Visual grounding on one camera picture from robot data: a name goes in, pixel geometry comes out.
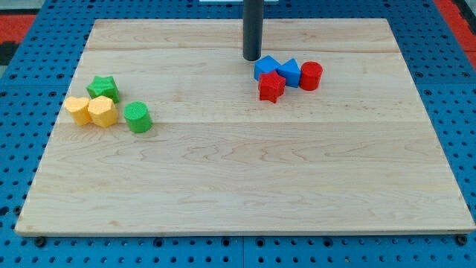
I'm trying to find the light wooden board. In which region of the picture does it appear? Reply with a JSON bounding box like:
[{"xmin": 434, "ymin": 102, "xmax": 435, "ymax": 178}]
[{"xmin": 16, "ymin": 19, "xmax": 475, "ymax": 237}]

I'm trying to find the blue cube block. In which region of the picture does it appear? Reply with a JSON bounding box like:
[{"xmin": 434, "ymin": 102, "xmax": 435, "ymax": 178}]
[{"xmin": 254, "ymin": 55, "xmax": 280, "ymax": 80}]

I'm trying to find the yellow hexagon block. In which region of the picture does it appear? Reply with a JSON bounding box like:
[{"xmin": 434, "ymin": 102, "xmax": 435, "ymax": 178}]
[{"xmin": 88, "ymin": 96, "xmax": 118, "ymax": 128}]

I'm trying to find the green star block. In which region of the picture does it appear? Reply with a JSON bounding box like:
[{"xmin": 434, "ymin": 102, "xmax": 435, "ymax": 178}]
[{"xmin": 86, "ymin": 76, "xmax": 120, "ymax": 103}]

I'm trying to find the green cylinder block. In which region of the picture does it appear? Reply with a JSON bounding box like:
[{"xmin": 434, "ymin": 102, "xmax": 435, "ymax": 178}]
[{"xmin": 123, "ymin": 101, "xmax": 152, "ymax": 133}]

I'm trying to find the red cylinder block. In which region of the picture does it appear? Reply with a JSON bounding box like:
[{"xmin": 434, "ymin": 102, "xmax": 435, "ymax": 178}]
[{"xmin": 299, "ymin": 61, "xmax": 324, "ymax": 91}]

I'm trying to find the yellow heart block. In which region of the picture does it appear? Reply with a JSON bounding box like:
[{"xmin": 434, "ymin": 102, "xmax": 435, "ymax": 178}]
[{"xmin": 64, "ymin": 96, "xmax": 91, "ymax": 126}]

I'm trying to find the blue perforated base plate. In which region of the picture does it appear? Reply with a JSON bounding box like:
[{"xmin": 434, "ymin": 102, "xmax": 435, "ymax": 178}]
[{"xmin": 1, "ymin": 1, "xmax": 475, "ymax": 267}]

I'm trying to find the blue triangle block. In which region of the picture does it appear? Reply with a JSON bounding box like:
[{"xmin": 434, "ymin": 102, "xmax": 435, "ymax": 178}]
[{"xmin": 277, "ymin": 58, "xmax": 300, "ymax": 88}]

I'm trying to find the red star block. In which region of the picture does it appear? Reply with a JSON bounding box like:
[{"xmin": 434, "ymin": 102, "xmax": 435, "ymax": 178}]
[{"xmin": 258, "ymin": 71, "xmax": 286, "ymax": 103}]

